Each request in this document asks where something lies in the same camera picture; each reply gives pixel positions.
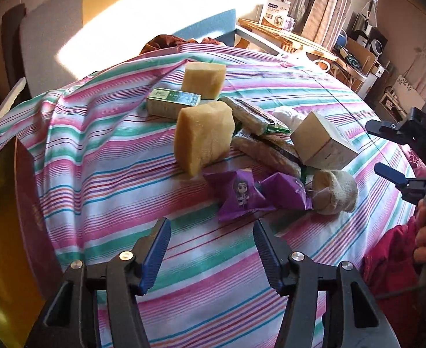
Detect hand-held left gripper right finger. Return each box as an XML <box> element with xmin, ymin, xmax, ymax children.
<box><xmin>253</xmin><ymin>219</ymin><xmax>404</xmax><ymax>348</ymax></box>

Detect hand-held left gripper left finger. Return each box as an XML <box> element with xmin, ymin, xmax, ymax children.
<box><xmin>25</xmin><ymin>217</ymin><xmax>172</xmax><ymax>348</ymax></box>

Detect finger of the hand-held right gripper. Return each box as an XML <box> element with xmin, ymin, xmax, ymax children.
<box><xmin>365</xmin><ymin>119</ymin><xmax>414</xmax><ymax>143</ymax></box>
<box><xmin>374</xmin><ymin>163</ymin><xmax>426</xmax><ymax>206</ymax></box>

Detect beige cardboard box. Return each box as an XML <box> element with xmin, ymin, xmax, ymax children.
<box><xmin>290</xmin><ymin>111</ymin><xmax>359</xmax><ymax>171</ymax></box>

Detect purple packet with cartoon figure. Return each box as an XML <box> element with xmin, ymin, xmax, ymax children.
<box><xmin>203</xmin><ymin>168</ymin><xmax>276</xmax><ymax>224</ymax></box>

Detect wooden shelf rack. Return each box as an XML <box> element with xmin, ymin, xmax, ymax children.
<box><xmin>380</xmin><ymin>87</ymin><xmax>411</xmax><ymax>118</ymax></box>

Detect white leaf pattern board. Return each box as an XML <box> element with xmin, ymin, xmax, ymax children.
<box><xmin>394</xmin><ymin>75</ymin><xmax>426</xmax><ymax>111</ymax></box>

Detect white gauze roll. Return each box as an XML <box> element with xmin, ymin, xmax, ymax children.
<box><xmin>312</xmin><ymin>170</ymin><xmax>358</xmax><ymax>215</ymax></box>

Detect plain purple packet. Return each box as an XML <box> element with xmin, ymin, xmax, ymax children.
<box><xmin>260</xmin><ymin>173</ymin><xmax>314</xmax><ymax>211</ymax></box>

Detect open cardboard box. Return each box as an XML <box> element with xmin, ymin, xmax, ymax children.
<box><xmin>343</xmin><ymin>38</ymin><xmax>379</xmax><ymax>75</ymax></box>

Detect black stereo speaker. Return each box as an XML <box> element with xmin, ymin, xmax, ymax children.
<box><xmin>347</xmin><ymin>29</ymin><xmax>388</xmax><ymax>57</ymax></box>

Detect striped bedsheet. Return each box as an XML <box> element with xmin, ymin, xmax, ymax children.
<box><xmin>0</xmin><ymin>43</ymin><xmax>426</xmax><ymax>348</ymax></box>

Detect clear wrapped snack packets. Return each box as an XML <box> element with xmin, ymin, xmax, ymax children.
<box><xmin>231</xmin><ymin>130</ymin><xmax>308</xmax><ymax>189</ymax></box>

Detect wooden side table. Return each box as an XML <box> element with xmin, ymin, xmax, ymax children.
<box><xmin>238</xmin><ymin>18</ymin><xmax>339</xmax><ymax>63</ymax></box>

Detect large yellow sponge block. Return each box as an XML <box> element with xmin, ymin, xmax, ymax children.
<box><xmin>174</xmin><ymin>101</ymin><xmax>236</xmax><ymax>177</ymax></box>

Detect beige curtain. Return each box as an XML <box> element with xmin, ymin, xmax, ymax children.
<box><xmin>292</xmin><ymin>0</ymin><xmax>363</xmax><ymax>50</ymax></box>

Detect green rice cracker packet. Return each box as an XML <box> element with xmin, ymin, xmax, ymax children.
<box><xmin>220</xmin><ymin>96</ymin><xmax>292</xmax><ymax>135</ymax></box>

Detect long green box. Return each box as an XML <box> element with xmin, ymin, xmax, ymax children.
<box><xmin>147</xmin><ymin>88</ymin><xmax>202</xmax><ymax>119</ymax></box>

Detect white printed carton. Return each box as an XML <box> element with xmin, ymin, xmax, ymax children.
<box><xmin>259</xmin><ymin>0</ymin><xmax>293</xmax><ymax>28</ymax></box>

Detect blue chair back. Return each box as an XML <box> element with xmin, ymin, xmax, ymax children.
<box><xmin>170</xmin><ymin>9</ymin><xmax>237</xmax><ymax>47</ymax></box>

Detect white cloth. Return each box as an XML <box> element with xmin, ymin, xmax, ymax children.
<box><xmin>0</xmin><ymin>78</ymin><xmax>32</xmax><ymax>117</ymax></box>

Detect brown red cloth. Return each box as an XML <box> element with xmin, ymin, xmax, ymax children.
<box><xmin>141</xmin><ymin>34</ymin><xmax>228</xmax><ymax>56</ymax></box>

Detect grey padded panel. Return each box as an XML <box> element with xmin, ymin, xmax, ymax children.
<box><xmin>19</xmin><ymin>0</ymin><xmax>90</xmax><ymax>98</ymax></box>

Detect white metal frame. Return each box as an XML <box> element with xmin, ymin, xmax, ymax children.
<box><xmin>235</xmin><ymin>25</ymin><xmax>283</xmax><ymax>56</ymax></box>

